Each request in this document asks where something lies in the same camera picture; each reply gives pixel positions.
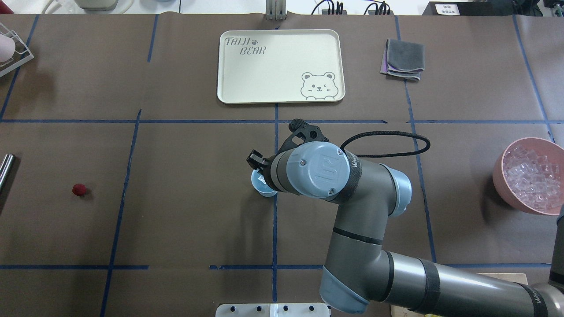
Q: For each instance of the white wire cup rack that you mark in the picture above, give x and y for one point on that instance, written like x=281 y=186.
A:
x=21 y=55

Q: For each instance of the light blue plastic cup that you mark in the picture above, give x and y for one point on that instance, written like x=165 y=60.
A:
x=259 y=183

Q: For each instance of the wooden cutting board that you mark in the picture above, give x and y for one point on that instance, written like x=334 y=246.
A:
x=476 y=295

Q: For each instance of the cream toaster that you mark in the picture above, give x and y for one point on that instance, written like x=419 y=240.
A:
x=97 y=5

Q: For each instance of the pink bowl of ice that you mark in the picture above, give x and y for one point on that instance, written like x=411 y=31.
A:
x=528 y=175

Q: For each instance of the steel muddler black tip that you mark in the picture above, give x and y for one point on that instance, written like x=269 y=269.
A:
x=5 y=168

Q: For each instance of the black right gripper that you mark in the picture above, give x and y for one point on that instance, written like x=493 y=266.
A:
x=255 y=160

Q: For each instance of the pink upturned cup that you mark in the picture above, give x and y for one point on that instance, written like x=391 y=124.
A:
x=7 y=48

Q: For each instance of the aluminium frame post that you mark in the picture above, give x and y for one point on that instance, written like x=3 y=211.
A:
x=275 y=10

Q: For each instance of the cream bear serving tray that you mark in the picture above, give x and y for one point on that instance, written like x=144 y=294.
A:
x=280 y=66

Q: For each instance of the red strawberry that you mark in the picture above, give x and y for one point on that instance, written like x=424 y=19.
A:
x=79 y=189

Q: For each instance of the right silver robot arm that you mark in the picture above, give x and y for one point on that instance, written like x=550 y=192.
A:
x=357 y=268

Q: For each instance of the grey folded cloths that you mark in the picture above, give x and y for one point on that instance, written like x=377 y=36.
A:
x=405 y=60

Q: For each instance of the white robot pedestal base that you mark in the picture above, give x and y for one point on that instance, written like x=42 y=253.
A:
x=309 y=309

